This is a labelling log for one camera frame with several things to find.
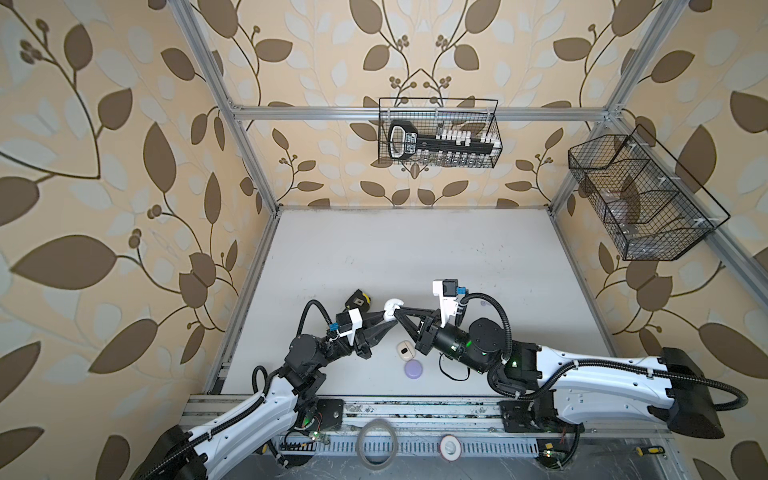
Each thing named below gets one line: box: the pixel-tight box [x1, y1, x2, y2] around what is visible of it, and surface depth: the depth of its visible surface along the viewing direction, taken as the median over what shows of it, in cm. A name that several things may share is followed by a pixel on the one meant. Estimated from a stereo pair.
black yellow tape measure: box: [345, 289, 371, 313], surface depth 95 cm
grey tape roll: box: [356, 418, 398, 471], surface depth 72 cm
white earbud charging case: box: [383, 298, 405, 322], surface depth 64 cm
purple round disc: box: [404, 359, 423, 380], surface depth 83 cm
